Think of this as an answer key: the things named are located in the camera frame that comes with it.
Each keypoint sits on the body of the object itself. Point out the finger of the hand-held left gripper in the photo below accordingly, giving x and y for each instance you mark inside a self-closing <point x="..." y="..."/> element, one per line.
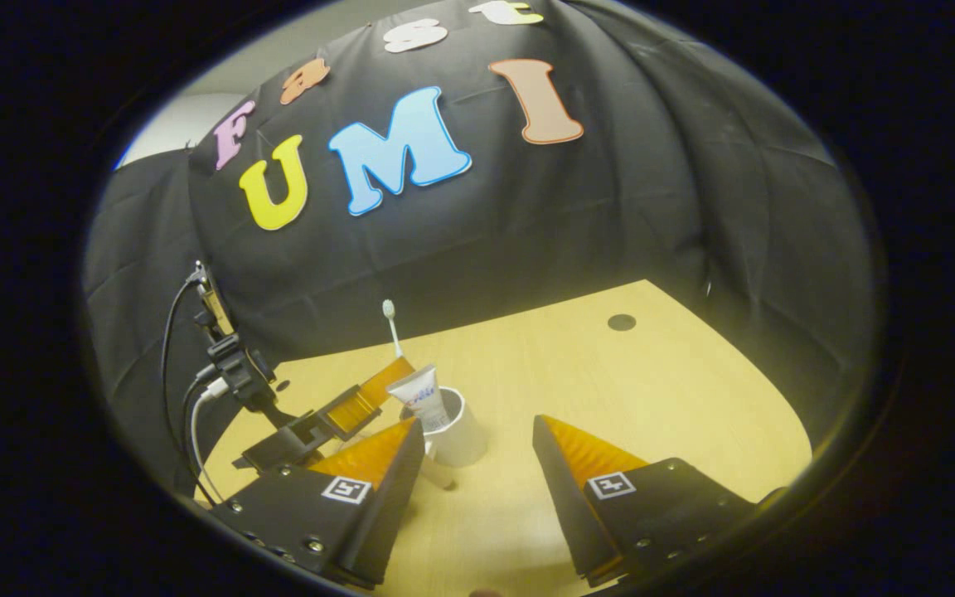
<point x="361" y="398"/>
<point x="278" y="452"/>

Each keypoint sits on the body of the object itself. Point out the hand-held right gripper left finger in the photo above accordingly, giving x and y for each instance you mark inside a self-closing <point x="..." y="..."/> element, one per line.
<point x="395" y="506"/>

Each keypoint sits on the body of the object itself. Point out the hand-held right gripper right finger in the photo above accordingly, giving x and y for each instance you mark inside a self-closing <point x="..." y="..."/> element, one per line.
<point x="564" y="497"/>

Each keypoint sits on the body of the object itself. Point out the white toothpaste tube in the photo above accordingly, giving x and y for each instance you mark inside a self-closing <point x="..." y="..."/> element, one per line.
<point x="421" y="396"/>

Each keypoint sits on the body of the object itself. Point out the pale green toothbrush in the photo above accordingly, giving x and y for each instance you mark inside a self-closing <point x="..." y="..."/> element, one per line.
<point x="395" y="336"/>

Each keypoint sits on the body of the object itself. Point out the light wooden desktop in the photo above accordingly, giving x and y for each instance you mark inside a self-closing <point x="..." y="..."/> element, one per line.
<point x="652" y="398"/>

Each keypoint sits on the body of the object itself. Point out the black backdrop cloth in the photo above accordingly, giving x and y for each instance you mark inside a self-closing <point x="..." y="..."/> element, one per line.
<point x="610" y="207"/>

